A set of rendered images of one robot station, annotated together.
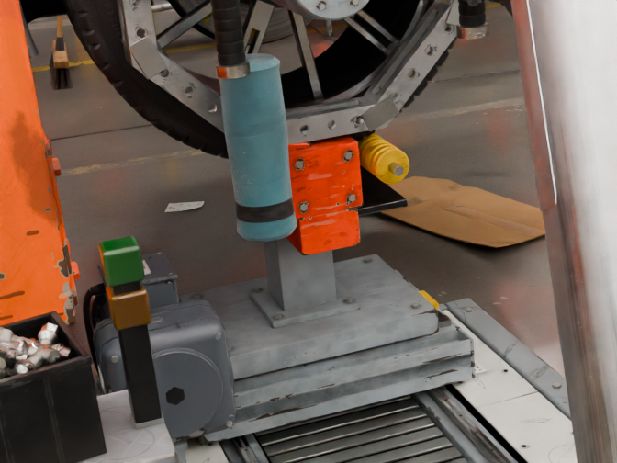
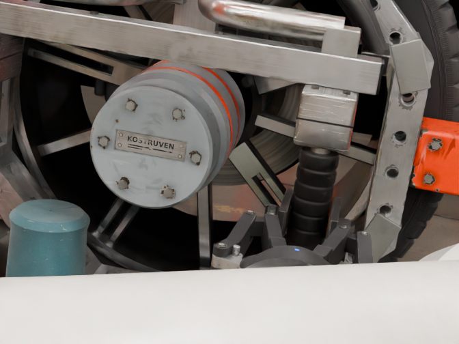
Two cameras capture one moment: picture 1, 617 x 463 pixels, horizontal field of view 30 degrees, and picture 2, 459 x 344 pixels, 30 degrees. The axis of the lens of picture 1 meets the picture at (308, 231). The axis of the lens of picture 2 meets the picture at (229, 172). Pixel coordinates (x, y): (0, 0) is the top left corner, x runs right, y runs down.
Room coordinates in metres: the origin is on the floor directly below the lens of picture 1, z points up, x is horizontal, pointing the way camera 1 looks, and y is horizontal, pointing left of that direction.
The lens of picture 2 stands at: (0.85, -0.47, 1.10)
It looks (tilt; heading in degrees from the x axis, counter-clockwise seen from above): 17 degrees down; 23
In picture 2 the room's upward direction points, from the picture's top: 8 degrees clockwise
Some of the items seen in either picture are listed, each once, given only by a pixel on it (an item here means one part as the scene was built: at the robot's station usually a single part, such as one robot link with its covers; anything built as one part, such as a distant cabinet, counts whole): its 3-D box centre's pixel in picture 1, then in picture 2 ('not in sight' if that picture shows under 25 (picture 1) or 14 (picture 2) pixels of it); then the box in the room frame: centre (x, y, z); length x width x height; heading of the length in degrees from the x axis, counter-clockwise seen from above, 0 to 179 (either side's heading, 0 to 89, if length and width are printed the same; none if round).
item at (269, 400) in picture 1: (308, 348); not in sight; (1.91, 0.02, 0.13); 0.50 x 0.36 x 0.10; 106
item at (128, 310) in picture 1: (129, 304); not in sight; (1.13, 0.20, 0.59); 0.04 x 0.04 x 0.04; 16
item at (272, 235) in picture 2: not in sight; (272, 248); (1.47, -0.25, 0.83); 0.11 x 0.01 x 0.04; 28
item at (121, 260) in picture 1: (121, 261); not in sight; (1.13, 0.20, 0.64); 0.04 x 0.04 x 0.04; 16
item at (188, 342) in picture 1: (153, 373); not in sight; (1.62, 0.26, 0.26); 0.42 x 0.18 x 0.35; 16
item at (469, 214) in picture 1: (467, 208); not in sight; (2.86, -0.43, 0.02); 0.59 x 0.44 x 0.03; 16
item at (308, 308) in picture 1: (297, 253); not in sight; (1.91, 0.02, 0.32); 0.40 x 0.30 x 0.28; 106
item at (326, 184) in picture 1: (311, 186); not in sight; (1.78, -0.01, 0.48); 0.16 x 0.12 x 0.17; 16
